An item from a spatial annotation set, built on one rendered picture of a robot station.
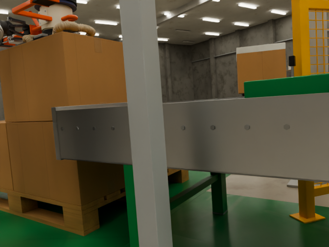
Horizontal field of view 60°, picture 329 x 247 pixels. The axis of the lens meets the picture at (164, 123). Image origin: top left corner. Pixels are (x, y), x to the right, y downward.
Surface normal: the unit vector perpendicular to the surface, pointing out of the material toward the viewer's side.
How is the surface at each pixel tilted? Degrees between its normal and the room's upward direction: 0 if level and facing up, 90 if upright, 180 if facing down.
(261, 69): 90
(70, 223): 90
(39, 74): 90
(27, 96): 90
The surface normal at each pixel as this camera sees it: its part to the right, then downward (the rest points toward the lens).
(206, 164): -0.56, 0.11
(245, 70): -0.24, 0.09
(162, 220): 0.82, -0.01
